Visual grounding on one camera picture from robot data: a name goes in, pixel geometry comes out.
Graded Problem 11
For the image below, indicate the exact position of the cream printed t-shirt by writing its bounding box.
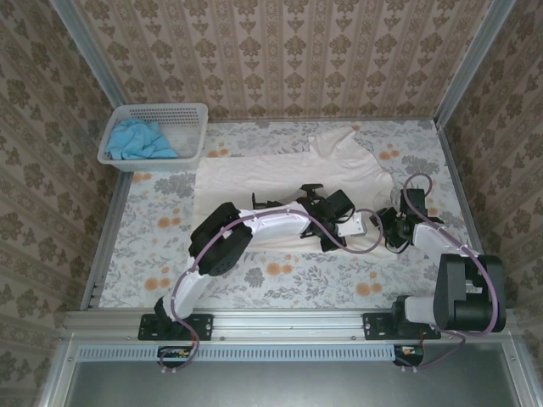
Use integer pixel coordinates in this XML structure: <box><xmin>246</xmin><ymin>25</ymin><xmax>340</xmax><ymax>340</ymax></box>
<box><xmin>193</xmin><ymin>125</ymin><xmax>421</xmax><ymax>258</ymax></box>

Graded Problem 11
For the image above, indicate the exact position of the floral tablecloth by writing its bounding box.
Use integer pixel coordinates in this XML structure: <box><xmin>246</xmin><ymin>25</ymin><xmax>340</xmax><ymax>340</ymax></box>
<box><xmin>91</xmin><ymin>118</ymin><xmax>495</xmax><ymax>309</ymax></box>

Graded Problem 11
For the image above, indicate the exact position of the black connector board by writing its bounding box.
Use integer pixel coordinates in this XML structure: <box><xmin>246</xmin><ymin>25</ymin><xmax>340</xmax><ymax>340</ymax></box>
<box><xmin>157</xmin><ymin>345</ymin><xmax>193</xmax><ymax>368</ymax></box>
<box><xmin>393</xmin><ymin>343</ymin><xmax>425</xmax><ymax>366</ymax></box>

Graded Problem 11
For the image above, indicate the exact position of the grey metal panel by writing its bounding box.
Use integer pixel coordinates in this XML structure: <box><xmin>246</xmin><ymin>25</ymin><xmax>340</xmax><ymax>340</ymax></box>
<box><xmin>37</xmin><ymin>338</ymin><xmax>543</xmax><ymax>407</ymax></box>

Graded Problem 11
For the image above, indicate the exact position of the white perforated plastic basket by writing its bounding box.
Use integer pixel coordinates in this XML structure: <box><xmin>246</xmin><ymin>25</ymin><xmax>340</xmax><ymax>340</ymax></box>
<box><xmin>96</xmin><ymin>103</ymin><xmax>209</xmax><ymax>173</ymax></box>

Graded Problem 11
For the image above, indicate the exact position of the blue t-shirt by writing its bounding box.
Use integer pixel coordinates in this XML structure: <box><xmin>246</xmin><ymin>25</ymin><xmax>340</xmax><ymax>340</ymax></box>
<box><xmin>104</xmin><ymin>118</ymin><xmax>178</xmax><ymax>161</ymax></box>

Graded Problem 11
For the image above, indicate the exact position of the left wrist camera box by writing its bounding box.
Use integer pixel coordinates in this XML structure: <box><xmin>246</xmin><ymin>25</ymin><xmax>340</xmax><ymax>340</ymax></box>
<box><xmin>325</xmin><ymin>189</ymin><xmax>356</xmax><ymax>222</ymax></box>

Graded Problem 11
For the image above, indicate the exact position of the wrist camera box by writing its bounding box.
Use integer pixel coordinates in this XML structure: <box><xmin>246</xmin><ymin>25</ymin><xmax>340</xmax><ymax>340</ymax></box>
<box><xmin>400</xmin><ymin>187</ymin><xmax>427</xmax><ymax>215</ymax></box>
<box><xmin>325</xmin><ymin>189</ymin><xmax>356</xmax><ymax>222</ymax></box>

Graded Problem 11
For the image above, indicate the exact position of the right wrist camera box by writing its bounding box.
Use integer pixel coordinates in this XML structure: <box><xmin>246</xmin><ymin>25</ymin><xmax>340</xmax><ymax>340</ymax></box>
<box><xmin>400</xmin><ymin>187</ymin><xmax>427</xmax><ymax>215</ymax></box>

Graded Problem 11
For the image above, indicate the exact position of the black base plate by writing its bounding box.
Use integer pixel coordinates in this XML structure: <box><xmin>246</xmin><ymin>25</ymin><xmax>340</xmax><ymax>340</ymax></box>
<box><xmin>138</xmin><ymin>312</ymin><xmax>216</xmax><ymax>342</ymax></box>
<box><xmin>362</xmin><ymin>312</ymin><xmax>442</xmax><ymax>342</ymax></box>

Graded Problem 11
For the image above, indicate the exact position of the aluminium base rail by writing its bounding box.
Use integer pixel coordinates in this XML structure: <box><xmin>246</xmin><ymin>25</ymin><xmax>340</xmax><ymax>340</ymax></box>
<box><xmin>63</xmin><ymin>309</ymin><xmax>523</xmax><ymax>343</ymax></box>

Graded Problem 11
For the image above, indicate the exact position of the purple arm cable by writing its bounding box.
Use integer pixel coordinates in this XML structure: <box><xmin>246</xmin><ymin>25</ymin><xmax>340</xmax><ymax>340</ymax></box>
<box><xmin>160</xmin><ymin>209</ymin><xmax>383</xmax><ymax>376</ymax></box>
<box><xmin>396</xmin><ymin>172</ymin><xmax>510</xmax><ymax>376</ymax></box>

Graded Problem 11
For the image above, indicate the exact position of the grey slotted cable duct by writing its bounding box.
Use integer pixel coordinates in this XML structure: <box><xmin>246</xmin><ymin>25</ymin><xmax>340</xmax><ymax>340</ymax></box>
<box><xmin>78</xmin><ymin>343</ymin><xmax>398</xmax><ymax>362</ymax></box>

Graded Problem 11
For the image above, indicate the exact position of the aluminium corner post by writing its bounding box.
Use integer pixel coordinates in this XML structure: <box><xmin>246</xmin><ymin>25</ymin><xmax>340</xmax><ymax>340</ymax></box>
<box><xmin>434</xmin><ymin>0</ymin><xmax>517</xmax><ymax>126</ymax></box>
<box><xmin>54</xmin><ymin>0</ymin><xmax>124</xmax><ymax>109</ymax></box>

